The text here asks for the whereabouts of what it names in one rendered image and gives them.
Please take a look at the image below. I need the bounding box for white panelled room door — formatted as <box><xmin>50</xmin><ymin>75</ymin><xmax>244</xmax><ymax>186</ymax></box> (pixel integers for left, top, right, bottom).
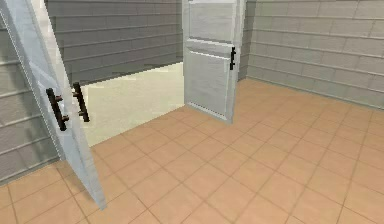
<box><xmin>0</xmin><ymin>0</ymin><xmax>108</xmax><ymax>211</ymax></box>
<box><xmin>181</xmin><ymin>0</ymin><xmax>248</xmax><ymax>125</ymax></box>

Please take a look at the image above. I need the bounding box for black bar door handle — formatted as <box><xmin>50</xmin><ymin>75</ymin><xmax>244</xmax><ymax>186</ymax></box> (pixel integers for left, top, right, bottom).
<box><xmin>45</xmin><ymin>87</ymin><xmax>70</xmax><ymax>132</ymax></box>
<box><xmin>229</xmin><ymin>46</ymin><xmax>237</xmax><ymax>71</ymax></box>

